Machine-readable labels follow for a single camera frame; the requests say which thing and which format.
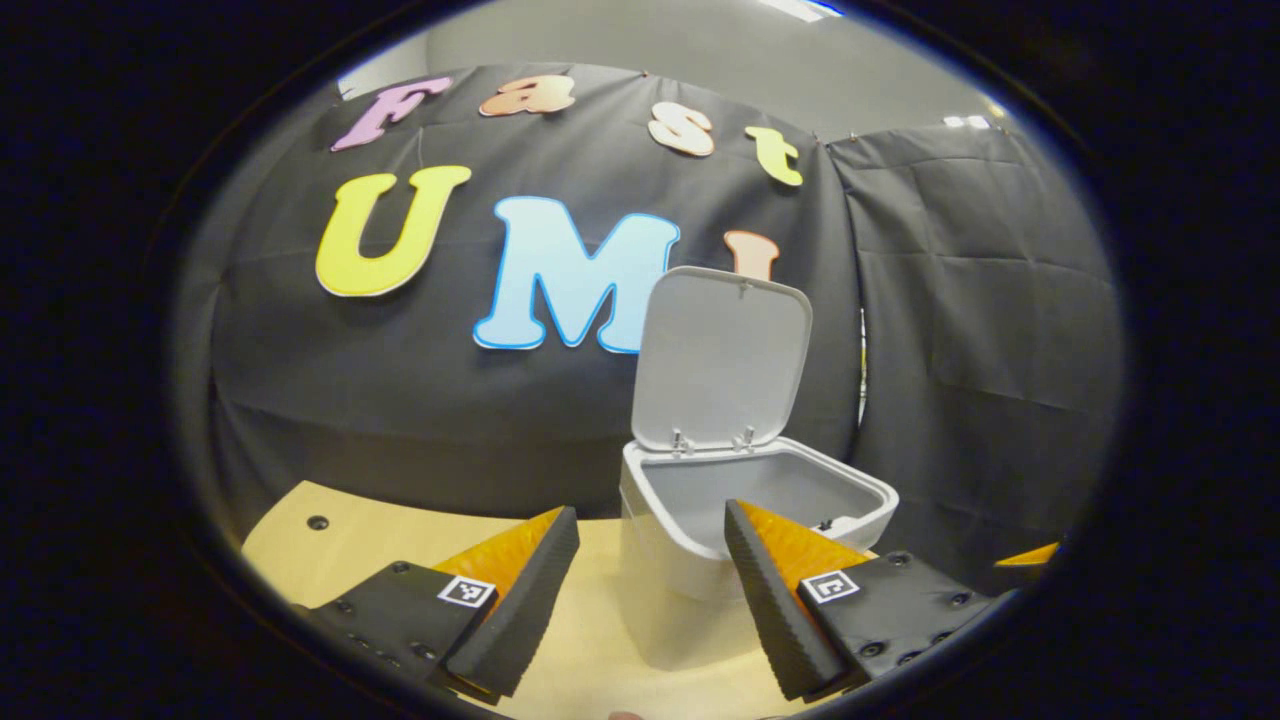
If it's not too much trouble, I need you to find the black backdrop cloth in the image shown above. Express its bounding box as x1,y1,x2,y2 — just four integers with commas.
175,62,1126,591

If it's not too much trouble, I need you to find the wooden desktop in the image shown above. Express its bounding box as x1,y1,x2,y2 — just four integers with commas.
240,480,881,720

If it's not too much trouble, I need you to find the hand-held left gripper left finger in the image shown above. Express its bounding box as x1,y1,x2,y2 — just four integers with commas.
290,506,581,706

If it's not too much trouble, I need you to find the white desktop garbage bin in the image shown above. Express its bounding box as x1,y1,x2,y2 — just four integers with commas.
618,266,899,673

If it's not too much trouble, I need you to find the long ceiling light panel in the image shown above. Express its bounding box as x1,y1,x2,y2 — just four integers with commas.
758,0,843,22

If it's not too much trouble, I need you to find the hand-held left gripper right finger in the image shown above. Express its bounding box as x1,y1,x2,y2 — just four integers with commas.
724,499,1026,703

